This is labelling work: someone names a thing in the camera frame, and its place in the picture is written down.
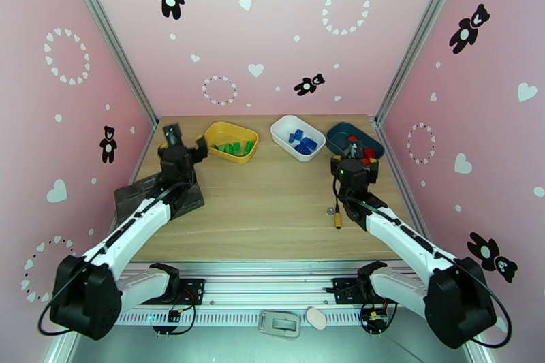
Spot dark teal plastic container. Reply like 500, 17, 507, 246
325, 121, 386, 163

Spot yellow plastic container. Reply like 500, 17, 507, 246
202, 121, 260, 165

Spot grey plastic organizer tray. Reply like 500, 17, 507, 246
114, 173, 206, 227

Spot white plastic container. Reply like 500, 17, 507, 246
270, 114, 326, 163

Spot base power wiring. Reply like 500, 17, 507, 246
153, 289, 197, 336
359, 302, 399, 336

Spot beige oval pad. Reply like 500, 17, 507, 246
305, 307, 328, 332

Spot perforated metal strip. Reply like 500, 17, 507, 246
114, 308, 469, 326

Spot grey metal buckle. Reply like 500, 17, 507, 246
257, 309, 302, 339

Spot black bear wall sticker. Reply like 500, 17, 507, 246
99, 125, 119, 164
294, 73, 326, 97
466, 232, 519, 284

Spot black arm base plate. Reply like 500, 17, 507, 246
138, 279, 206, 305
332, 277, 401, 305

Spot aluminium frame post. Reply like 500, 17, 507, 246
373, 0, 469, 125
57, 0, 159, 129

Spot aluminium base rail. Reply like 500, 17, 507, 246
114, 262, 471, 312

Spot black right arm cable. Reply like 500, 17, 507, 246
455, 262, 513, 350

